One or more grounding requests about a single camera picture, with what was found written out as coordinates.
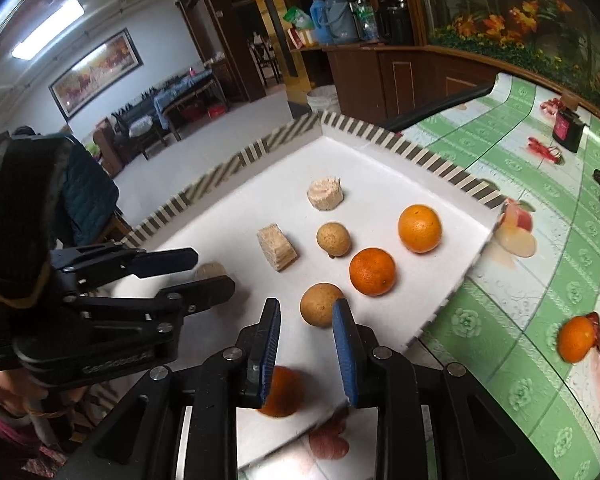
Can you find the tan longan fruit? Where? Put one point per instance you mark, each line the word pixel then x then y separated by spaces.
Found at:
pixel 334 239
pixel 316 304

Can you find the white plastic bucket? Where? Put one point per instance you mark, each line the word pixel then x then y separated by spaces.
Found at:
pixel 323 99

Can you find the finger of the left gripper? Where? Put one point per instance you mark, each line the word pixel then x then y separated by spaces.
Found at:
pixel 170 302
pixel 115 261

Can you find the white tray with striped rim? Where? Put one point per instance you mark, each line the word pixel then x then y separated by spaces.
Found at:
pixel 265 182

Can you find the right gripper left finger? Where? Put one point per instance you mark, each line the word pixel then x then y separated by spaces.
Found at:
pixel 187 418

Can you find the beige sugarcane chunk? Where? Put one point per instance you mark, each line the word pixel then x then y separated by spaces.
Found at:
pixel 276 247
pixel 325 194
pixel 208 271

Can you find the green fruit-print tablecloth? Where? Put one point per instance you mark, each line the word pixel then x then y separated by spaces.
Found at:
pixel 504 321

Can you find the ceiling light strip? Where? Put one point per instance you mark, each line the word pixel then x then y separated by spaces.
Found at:
pixel 46 32

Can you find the dark wooden cabinet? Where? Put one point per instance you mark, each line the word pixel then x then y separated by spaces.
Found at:
pixel 376 82

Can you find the orange tangerine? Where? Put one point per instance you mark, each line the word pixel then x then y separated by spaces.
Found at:
pixel 575 339
pixel 420 229
pixel 372 272
pixel 286 393

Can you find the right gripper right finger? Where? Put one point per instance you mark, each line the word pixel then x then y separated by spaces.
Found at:
pixel 441 423

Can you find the person's left hand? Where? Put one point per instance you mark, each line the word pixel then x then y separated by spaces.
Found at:
pixel 21 419

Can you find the framed wall painting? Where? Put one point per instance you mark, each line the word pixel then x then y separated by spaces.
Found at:
pixel 112 60

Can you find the black jar with pink label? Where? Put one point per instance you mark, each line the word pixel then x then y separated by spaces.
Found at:
pixel 568 126

